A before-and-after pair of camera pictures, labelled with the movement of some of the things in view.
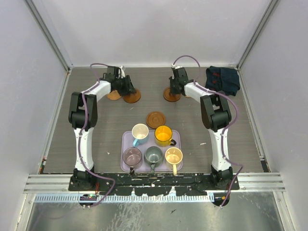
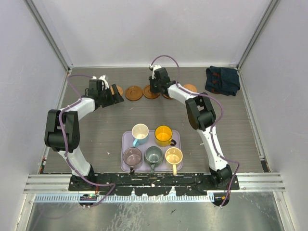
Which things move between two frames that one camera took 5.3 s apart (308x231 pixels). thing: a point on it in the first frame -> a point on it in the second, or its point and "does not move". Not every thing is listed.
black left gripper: [128, 88] -> [114, 99]
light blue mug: [140, 132] does not move
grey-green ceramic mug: [154, 156] does not move
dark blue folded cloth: [223, 79] does not move
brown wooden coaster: [155, 119] -> [148, 94]
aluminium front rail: [248, 182] does not move
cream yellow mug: [174, 156] does not move
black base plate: [153, 185] does not move
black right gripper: [171, 80] -> [151, 81]
